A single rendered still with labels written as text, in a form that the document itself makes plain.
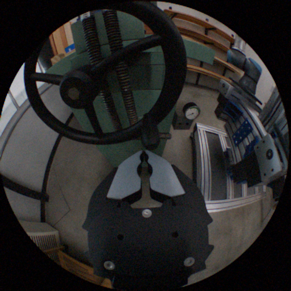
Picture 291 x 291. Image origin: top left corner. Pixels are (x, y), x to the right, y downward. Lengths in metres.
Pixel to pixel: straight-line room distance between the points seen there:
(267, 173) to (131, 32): 0.49
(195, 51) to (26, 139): 1.52
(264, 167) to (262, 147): 0.07
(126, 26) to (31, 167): 1.43
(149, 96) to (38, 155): 1.41
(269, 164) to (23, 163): 1.74
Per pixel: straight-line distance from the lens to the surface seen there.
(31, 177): 1.44
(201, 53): 0.36
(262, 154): 0.42
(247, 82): 0.77
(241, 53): 0.83
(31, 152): 1.42
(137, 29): 0.21
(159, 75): 0.32
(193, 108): 0.34
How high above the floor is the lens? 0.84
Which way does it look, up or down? 58 degrees down
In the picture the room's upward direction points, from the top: 3 degrees counter-clockwise
